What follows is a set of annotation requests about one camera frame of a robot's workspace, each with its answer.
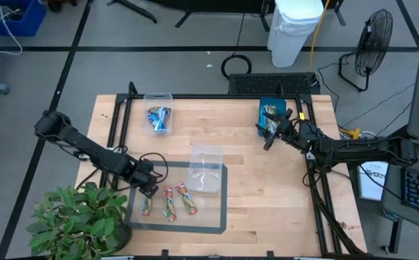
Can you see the white trash can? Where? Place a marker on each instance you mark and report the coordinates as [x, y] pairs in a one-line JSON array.
[[292, 32]]

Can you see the black table clamp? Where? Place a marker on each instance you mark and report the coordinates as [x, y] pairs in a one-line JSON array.
[[164, 254], [270, 255]]

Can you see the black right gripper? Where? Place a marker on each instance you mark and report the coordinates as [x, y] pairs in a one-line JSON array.
[[290, 130]]

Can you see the translucent mat with grey border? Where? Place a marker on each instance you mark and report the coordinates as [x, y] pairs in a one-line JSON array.
[[195, 216]]

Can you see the blue storage crate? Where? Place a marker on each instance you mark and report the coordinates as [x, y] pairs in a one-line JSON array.
[[38, 18]]

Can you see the green potted plant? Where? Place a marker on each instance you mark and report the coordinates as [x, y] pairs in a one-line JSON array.
[[72, 220]]

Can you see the black plant pot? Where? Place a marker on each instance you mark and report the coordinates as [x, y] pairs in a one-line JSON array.
[[124, 234]]

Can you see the yellow tag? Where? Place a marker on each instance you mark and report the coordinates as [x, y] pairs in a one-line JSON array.
[[301, 115]]

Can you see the blue plastic bin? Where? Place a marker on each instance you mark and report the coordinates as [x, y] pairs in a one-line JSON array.
[[281, 103]]

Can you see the green orange granola bar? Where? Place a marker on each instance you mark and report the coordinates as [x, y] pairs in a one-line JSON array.
[[271, 107], [274, 127]]

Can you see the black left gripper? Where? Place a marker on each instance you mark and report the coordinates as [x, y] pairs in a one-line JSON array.
[[146, 173]]

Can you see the white paper sheet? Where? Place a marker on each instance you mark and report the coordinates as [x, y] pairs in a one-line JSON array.
[[373, 182]]

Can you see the black tripod stand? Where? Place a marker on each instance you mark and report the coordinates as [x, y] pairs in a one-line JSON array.
[[133, 11]]

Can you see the grey metal bracket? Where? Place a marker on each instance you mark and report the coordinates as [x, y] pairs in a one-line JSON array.
[[310, 155]]

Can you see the red granola bar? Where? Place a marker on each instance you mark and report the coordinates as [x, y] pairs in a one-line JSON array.
[[146, 206], [186, 198], [169, 203]]

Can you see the black floor fan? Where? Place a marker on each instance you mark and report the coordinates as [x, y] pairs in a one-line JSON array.
[[373, 43]]

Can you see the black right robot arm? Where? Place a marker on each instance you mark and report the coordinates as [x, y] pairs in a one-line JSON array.
[[361, 150]]

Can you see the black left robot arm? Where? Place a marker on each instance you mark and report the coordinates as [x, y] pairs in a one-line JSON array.
[[86, 148]]

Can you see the black perforated case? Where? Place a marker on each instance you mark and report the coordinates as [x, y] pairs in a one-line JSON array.
[[272, 83]]

